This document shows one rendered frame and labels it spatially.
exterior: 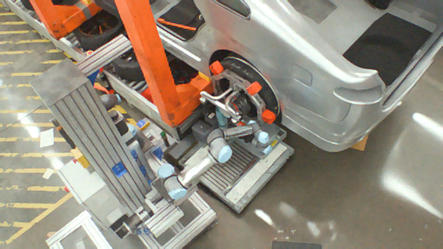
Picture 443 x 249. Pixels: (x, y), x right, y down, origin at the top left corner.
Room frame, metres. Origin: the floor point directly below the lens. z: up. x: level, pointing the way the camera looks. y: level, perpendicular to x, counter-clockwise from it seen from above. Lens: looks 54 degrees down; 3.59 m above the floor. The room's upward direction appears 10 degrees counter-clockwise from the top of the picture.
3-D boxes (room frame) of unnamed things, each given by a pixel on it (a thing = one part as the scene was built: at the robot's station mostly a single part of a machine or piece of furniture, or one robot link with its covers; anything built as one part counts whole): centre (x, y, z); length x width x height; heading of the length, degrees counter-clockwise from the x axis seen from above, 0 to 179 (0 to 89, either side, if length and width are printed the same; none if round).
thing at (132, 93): (3.32, 1.23, 0.28); 2.47 x 0.09 x 0.22; 39
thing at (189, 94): (2.54, 0.21, 0.69); 0.52 x 0.17 x 0.35; 129
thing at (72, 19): (4.04, 1.43, 0.69); 0.52 x 0.17 x 0.35; 129
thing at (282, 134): (2.27, -0.27, 0.13); 0.50 x 0.36 x 0.10; 39
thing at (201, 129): (2.35, 0.12, 0.26); 0.42 x 0.18 x 0.35; 129
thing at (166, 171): (1.49, 0.48, 0.98); 0.13 x 0.12 x 0.14; 22
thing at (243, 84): (2.17, -0.14, 0.85); 0.54 x 0.07 x 0.54; 39
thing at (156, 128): (2.25, 0.68, 0.44); 0.43 x 0.17 x 0.03; 39
